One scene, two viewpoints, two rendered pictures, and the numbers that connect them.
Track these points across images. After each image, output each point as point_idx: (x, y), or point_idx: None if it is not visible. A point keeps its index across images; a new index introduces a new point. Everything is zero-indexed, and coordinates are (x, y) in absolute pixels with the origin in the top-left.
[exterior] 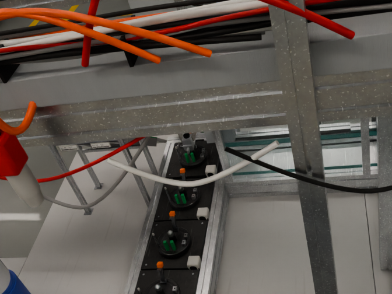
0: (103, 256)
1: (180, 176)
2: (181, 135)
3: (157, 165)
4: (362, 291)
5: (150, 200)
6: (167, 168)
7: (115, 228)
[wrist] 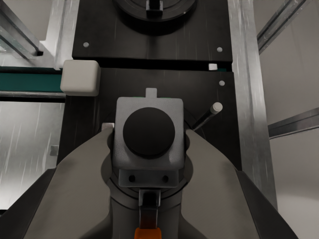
0: None
1: (183, 70)
2: (193, 140)
3: (281, 206)
4: None
5: (251, 6)
6: (236, 109)
7: (305, 20)
